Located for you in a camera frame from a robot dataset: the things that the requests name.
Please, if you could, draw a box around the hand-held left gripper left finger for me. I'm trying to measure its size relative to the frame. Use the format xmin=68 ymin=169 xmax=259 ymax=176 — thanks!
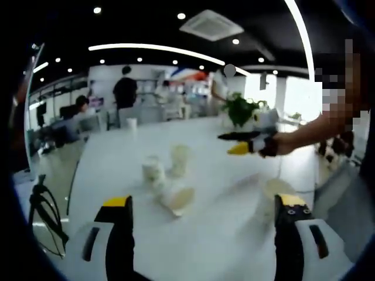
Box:
xmin=66 ymin=194 xmax=136 ymax=281

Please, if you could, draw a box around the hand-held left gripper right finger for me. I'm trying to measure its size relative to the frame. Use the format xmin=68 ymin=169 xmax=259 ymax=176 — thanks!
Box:
xmin=274 ymin=193 xmax=354 ymax=281

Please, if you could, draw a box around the pile of white cups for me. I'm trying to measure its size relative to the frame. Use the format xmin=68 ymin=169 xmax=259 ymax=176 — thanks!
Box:
xmin=141 ymin=144 xmax=196 ymax=218

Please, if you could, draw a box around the person's right hand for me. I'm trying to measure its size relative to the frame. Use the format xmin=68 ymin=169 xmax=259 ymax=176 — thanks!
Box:
xmin=257 ymin=131 xmax=296 ymax=158

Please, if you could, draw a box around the green potted plant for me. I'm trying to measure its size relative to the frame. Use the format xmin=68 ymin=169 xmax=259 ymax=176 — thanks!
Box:
xmin=221 ymin=92 xmax=269 ymax=129

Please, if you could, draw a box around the white plastic chair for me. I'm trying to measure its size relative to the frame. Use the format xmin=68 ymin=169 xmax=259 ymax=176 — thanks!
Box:
xmin=315 ymin=163 xmax=370 ymax=261

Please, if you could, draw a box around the white slatted chair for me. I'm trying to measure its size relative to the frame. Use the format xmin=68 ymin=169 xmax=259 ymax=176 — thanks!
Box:
xmin=163 ymin=101 xmax=188 ymax=121

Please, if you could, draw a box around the white table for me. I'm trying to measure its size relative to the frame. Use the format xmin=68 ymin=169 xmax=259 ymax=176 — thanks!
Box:
xmin=69 ymin=115 xmax=320 ymax=281

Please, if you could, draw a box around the curved ceiling light strip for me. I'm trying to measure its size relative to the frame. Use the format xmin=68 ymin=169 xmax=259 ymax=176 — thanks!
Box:
xmin=283 ymin=0 xmax=316 ymax=81
xmin=88 ymin=43 xmax=253 ymax=76

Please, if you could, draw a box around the grey low partition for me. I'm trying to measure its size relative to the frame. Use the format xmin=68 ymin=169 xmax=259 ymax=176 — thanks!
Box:
xmin=117 ymin=105 xmax=163 ymax=126

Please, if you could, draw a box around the black tripod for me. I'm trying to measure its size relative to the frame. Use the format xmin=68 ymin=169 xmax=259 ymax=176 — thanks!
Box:
xmin=28 ymin=174 xmax=70 ymax=260

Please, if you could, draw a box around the person's black shirt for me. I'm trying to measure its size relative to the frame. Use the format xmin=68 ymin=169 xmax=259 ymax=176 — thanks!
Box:
xmin=359 ymin=108 xmax=375 ymax=205

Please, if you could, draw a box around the ceiling air conditioner vent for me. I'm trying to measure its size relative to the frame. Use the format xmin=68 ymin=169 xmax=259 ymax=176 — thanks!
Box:
xmin=179 ymin=9 xmax=245 ymax=42

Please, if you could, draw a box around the white office chair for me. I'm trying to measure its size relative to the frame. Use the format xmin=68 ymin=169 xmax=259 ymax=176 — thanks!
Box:
xmin=79 ymin=114 xmax=102 ymax=132

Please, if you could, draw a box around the group of ceiling spotlights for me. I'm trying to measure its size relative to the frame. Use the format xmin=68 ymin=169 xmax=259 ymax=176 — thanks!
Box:
xmin=39 ymin=6 xmax=279 ymax=83

